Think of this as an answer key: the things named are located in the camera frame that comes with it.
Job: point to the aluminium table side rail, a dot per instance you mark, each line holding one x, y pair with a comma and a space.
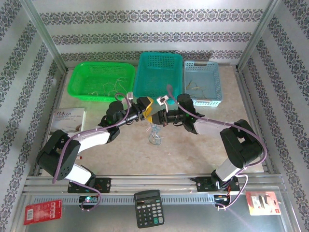
57, 96
252, 108

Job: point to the white and red retail package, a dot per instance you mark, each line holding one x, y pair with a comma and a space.
256, 205

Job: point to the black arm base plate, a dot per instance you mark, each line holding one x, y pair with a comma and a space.
103, 184
202, 184

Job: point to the aluminium frame post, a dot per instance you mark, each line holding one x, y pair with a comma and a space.
259, 33
43, 33

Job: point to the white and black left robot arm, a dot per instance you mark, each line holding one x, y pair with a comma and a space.
94, 139

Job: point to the book with stone cover photo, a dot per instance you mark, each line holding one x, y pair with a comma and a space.
70, 118

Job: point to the teal plastic basket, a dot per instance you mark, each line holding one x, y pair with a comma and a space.
154, 72

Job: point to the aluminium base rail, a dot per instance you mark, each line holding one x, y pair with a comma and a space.
154, 181

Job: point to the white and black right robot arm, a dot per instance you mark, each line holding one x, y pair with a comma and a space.
207, 126

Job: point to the small circuit board with LED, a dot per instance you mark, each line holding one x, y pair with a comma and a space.
88, 199

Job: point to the black desk calculator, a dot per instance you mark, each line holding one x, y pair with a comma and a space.
148, 209

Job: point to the green plastic basket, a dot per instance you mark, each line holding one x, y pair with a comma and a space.
96, 72

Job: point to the light blue plastic basket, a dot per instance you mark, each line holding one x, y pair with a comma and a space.
207, 72

